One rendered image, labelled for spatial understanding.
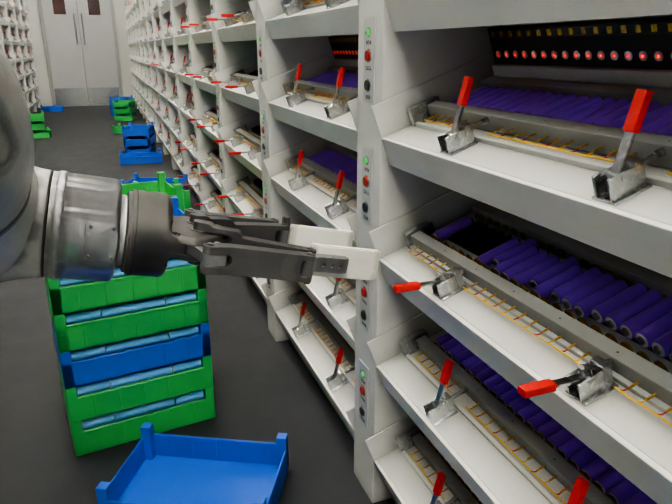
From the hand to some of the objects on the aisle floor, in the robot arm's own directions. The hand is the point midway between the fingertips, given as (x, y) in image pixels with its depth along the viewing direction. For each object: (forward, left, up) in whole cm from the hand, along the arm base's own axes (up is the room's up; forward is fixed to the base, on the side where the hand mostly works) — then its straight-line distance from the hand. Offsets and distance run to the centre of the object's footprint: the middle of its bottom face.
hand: (335, 251), depth 60 cm
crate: (-12, +43, -61) cm, 76 cm away
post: (+28, +35, -62) cm, 76 cm away
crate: (-21, +76, -62) cm, 100 cm away
